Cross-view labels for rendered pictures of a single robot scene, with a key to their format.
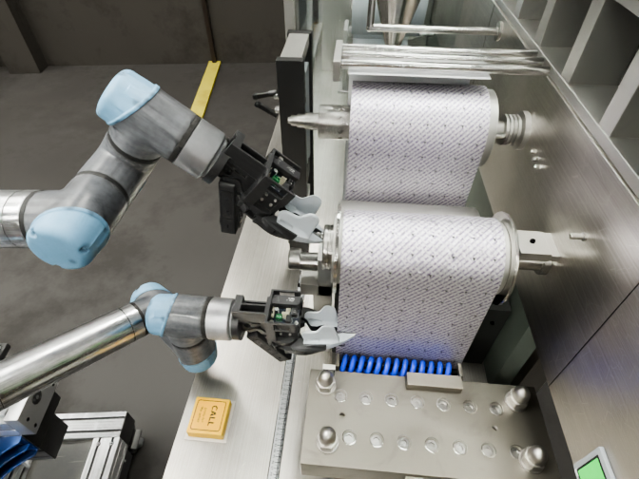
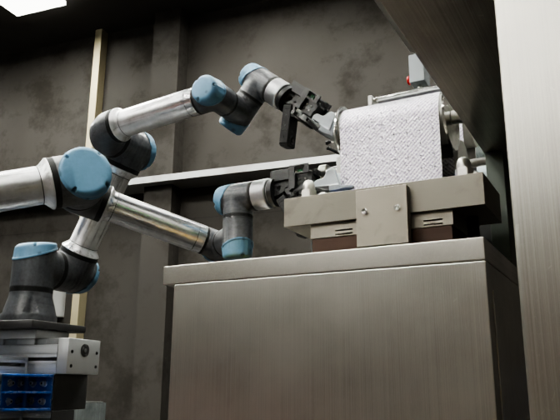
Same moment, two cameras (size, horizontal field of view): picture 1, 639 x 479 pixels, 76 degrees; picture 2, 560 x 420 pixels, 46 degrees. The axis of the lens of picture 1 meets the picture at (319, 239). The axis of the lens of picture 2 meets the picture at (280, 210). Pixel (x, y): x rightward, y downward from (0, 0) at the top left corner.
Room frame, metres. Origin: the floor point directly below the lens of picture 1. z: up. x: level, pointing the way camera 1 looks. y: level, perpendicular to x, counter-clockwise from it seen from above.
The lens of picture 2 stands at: (-1.00, -0.48, 0.66)
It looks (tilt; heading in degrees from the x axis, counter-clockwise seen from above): 15 degrees up; 23
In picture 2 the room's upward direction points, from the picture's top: straight up
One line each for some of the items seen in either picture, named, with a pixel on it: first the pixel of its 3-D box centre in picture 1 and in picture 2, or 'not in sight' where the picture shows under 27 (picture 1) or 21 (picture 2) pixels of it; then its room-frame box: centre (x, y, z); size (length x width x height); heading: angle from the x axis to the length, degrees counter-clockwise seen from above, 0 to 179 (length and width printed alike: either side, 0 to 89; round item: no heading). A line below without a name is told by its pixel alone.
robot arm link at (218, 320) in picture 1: (225, 317); (266, 194); (0.42, 0.17, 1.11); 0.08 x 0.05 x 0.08; 175
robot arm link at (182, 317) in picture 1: (183, 316); (237, 199); (0.42, 0.25, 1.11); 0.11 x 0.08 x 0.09; 85
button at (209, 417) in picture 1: (209, 417); not in sight; (0.32, 0.22, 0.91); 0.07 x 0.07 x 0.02; 85
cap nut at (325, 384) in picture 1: (325, 379); not in sight; (0.33, -0.01, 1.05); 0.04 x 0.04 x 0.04
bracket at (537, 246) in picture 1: (534, 244); not in sight; (0.43, -0.33, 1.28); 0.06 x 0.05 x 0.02; 85
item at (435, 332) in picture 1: (404, 331); (389, 175); (0.39, -0.15, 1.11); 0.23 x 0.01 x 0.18; 85
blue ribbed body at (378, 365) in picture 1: (397, 368); not in sight; (0.37, -0.14, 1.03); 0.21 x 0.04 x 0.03; 85
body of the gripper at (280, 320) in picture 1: (269, 319); (294, 187); (0.41, 0.09, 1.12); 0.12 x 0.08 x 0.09; 85
